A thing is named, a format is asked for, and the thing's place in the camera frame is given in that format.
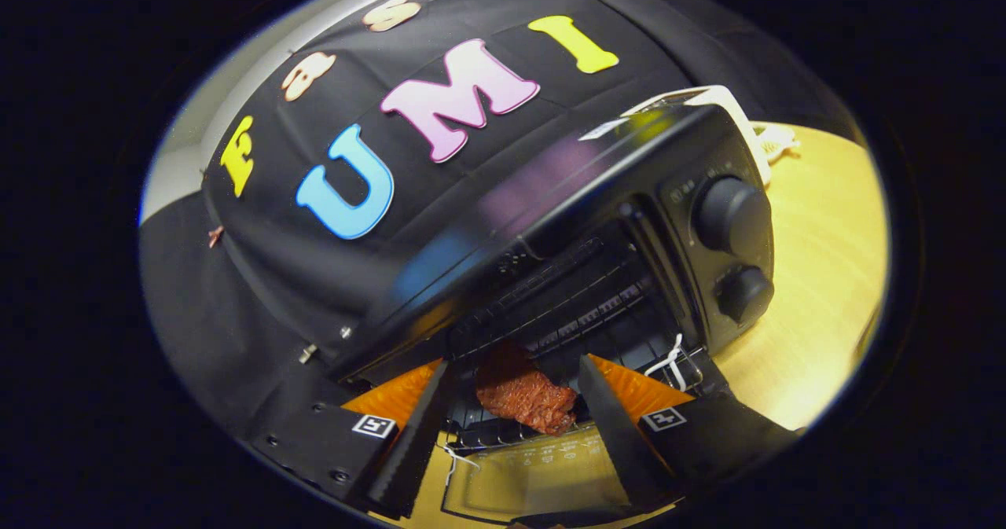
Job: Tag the silver cloth clip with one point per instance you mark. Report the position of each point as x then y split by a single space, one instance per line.
308 354

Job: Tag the white divided snack tray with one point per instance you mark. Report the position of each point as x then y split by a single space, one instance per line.
778 140

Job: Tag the brown meat piece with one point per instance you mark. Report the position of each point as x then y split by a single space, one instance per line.
526 399

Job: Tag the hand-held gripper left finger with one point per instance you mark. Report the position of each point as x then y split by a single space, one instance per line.
420 442

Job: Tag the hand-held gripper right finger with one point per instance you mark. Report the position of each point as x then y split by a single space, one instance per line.
617 435

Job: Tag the copper cloth clip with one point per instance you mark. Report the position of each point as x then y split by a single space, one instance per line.
215 236

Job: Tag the white toaster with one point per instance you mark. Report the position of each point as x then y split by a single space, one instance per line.
735 112

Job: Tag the black backdrop cloth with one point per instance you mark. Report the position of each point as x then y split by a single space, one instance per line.
275 277

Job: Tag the black toaster oven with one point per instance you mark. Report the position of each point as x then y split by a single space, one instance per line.
597 167

